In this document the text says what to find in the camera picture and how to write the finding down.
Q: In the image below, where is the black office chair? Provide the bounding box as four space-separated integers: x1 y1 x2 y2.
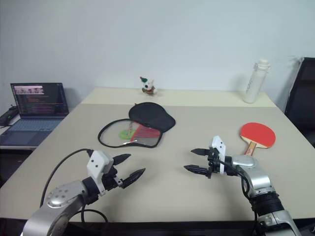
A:
284 57 315 148

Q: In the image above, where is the black red paddle case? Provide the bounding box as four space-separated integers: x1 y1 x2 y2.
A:
97 102 176 149

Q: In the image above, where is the white plush dog toy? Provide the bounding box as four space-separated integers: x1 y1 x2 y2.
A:
140 76 159 95

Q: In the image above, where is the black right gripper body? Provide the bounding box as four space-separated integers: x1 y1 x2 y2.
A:
206 147 220 179

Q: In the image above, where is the black device beside laptop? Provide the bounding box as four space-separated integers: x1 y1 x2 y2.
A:
0 106 19 127

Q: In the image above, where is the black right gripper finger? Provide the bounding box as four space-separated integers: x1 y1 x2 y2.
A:
183 164 210 176
190 148 210 157

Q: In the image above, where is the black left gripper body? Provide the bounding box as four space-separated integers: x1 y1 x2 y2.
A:
101 164 124 192

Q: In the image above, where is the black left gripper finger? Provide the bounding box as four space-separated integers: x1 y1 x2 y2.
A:
112 153 131 166
122 168 146 189

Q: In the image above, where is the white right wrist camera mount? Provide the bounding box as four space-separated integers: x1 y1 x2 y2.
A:
211 135 227 175

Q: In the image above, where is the white water bottle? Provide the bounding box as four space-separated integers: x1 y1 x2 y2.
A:
243 58 272 104

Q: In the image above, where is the red table tennis paddle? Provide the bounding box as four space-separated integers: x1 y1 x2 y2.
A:
239 122 277 156

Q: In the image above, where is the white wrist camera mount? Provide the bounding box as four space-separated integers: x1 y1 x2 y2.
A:
211 135 227 175
86 150 114 197

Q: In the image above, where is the open blue laptop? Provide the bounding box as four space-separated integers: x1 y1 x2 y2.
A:
0 82 70 147

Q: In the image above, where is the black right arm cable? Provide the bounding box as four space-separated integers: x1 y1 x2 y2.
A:
218 160 260 236

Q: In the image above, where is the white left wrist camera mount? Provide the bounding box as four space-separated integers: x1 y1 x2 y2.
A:
86 150 114 197

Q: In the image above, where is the green ring zipper pull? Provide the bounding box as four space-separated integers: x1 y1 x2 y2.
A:
119 129 135 140

